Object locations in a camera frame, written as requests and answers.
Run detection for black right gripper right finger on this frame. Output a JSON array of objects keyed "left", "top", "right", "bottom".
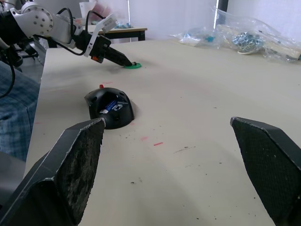
[{"left": 230, "top": 116, "right": 301, "bottom": 226}]

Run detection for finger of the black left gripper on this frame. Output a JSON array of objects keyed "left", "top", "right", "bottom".
[
  {"left": 108, "top": 48, "right": 133, "bottom": 65},
  {"left": 103, "top": 53, "right": 130, "bottom": 68}
]

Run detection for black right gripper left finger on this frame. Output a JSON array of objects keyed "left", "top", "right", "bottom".
[{"left": 0, "top": 117, "right": 106, "bottom": 226}]

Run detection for black mouse base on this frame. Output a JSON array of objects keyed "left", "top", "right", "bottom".
[{"left": 84, "top": 87, "right": 135, "bottom": 129}]

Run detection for green round disc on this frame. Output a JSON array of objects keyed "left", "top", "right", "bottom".
[{"left": 124, "top": 62, "right": 143, "bottom": 70}]

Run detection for wooden table with black legs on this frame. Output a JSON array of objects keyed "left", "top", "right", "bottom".
[{"left": 86, "top": 24, "right": 148, "bottom": 43}]

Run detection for blue items pile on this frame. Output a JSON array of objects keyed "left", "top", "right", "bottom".
[{"left": 114, "top": 22, "right": 134, "bottom": 29}]

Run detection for white container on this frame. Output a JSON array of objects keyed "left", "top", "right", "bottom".
[{"left": 79, "top": 1, "right": 95, "bottom": 25}]

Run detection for person in blue plaid clothing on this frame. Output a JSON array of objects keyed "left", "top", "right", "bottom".
[{"left": 0, "top": 60, "right": 40, "bottom": 163}]

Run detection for clear bag with blue parts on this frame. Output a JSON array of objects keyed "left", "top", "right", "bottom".
[{"left": 169, "top": 26, "right": 220, "bottom": 47}]

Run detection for black robot torso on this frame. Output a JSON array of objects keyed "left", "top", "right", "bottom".
[{"left": 0, "top": 9, "right": 27, "bottom": 49}]

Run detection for large clear plastic bag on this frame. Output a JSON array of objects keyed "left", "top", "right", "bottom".
[{"left": 210, "top": 6, "right": 301, "bottom": 64}]

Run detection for clear bag with metal parts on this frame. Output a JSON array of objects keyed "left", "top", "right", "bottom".
[{"left": 231, "top": 32, "right": 263, "bottom": 55}]

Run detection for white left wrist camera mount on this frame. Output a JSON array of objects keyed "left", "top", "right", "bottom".
[{"left": 83, "top": 13, "right": 118, "bottom": 58}]

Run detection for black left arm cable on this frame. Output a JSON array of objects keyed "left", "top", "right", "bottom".
[{"left": 32, "top": 8, "right": 105, "bottom": 57}]

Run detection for thin black hanging cable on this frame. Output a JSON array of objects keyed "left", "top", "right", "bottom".
[{"left": 0, "top": 47, "right": 16, "bottom": 99}]

